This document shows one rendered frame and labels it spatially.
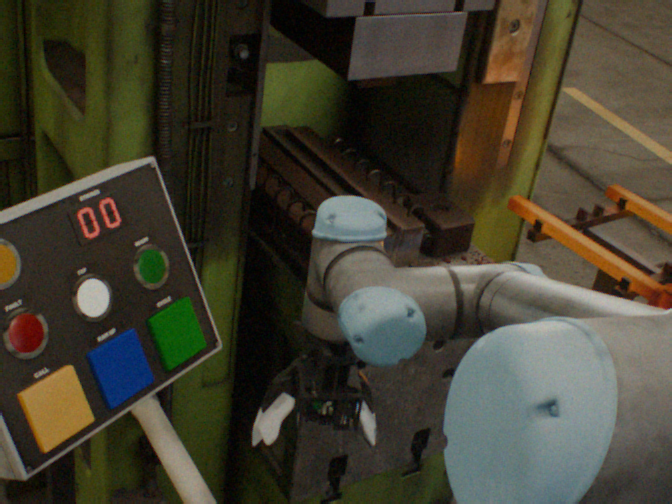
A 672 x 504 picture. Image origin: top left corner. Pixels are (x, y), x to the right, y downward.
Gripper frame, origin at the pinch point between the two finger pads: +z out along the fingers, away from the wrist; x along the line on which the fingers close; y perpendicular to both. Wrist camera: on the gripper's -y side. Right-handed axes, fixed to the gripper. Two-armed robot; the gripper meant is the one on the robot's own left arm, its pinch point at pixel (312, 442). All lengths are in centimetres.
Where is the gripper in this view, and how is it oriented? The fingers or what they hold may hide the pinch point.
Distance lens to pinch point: 118.1
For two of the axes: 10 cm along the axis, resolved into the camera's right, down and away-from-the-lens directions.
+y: 1.2, 5.3, -8.4
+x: 9.8, 0.4, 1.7
